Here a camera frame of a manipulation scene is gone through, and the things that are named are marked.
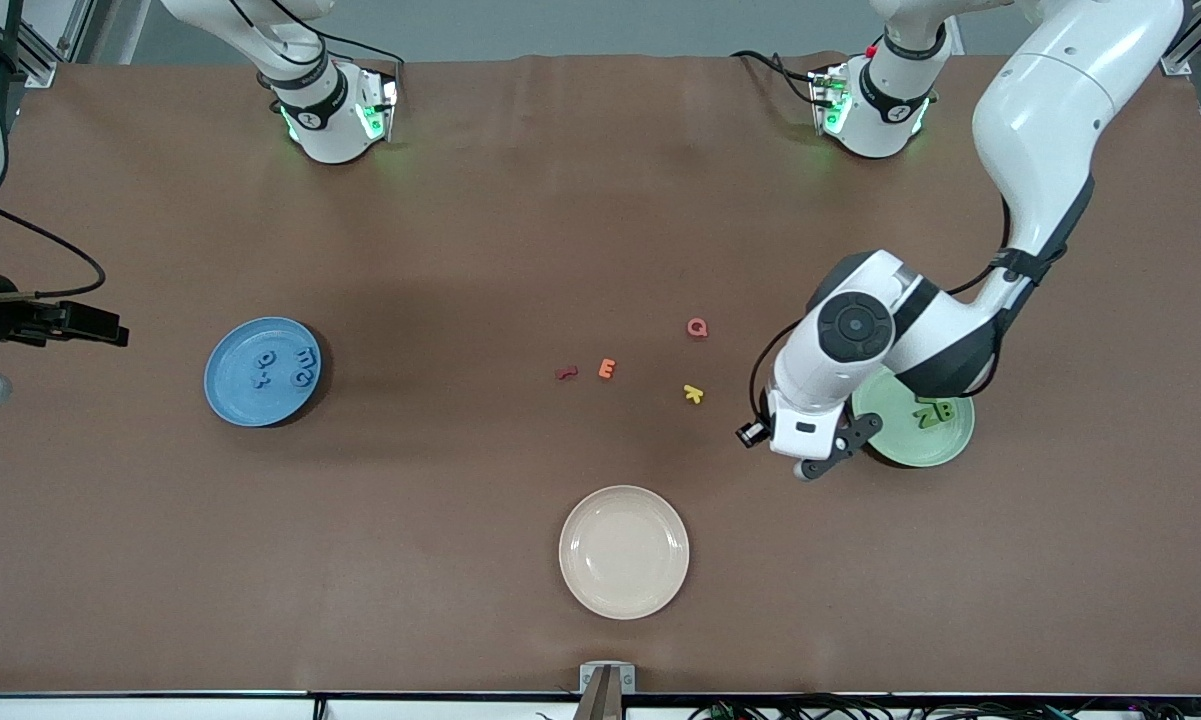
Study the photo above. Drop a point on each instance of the grey metal camera bracket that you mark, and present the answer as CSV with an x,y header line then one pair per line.
x,y
607,692

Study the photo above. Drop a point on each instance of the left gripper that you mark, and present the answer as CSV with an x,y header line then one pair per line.
x,y
753,433

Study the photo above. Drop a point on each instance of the pink letter Q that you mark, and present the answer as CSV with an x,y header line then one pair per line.
x,y
689,326

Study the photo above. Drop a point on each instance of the green letter N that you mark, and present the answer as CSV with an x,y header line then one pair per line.
x,y
925,416

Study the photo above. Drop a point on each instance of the yellow letter k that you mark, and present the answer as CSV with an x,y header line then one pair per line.
x,y
693,393

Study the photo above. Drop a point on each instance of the blue letter G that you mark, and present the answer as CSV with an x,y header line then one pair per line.
x,y
293,378

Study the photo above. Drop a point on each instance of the green letter B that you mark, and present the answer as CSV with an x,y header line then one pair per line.
x,y
945,410

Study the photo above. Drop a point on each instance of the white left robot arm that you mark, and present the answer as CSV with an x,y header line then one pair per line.
x,y
1060,100

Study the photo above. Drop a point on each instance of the blue plate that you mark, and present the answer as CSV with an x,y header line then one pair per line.
x,y
250,400

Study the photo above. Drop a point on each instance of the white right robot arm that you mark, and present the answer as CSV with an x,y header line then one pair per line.
x,y
330,130

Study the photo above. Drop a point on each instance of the green plate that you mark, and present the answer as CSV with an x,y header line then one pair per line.
x,y
935,445

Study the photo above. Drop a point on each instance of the brown table cover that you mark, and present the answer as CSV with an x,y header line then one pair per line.
x,y
600,230

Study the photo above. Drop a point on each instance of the orange letter E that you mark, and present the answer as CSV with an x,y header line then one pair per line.
x,y
605,369

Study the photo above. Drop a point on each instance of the beige plate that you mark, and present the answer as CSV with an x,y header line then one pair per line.
x,y
624,552

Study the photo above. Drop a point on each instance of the blue letter m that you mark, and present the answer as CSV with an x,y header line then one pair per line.
x,y
307,357

